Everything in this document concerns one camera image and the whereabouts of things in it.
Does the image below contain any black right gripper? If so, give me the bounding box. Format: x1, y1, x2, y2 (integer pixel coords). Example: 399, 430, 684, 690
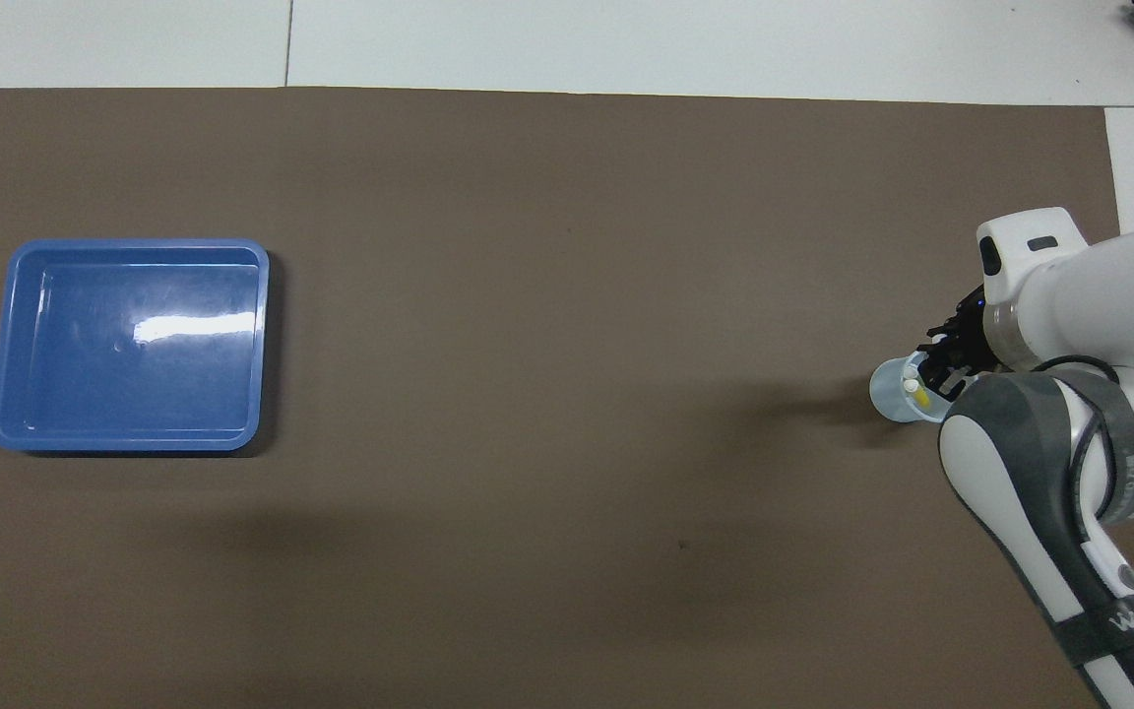
917, 286, 996, 400

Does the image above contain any translucent plastic cup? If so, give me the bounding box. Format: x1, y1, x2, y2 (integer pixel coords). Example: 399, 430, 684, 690
868, 347, 972, 425

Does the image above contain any blue plastic tray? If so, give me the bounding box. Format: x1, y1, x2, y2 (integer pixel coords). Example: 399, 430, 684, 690
0, 237, 271, 454

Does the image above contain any brown table mat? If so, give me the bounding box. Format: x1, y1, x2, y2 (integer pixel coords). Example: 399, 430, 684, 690
0, 87, 1134, 709

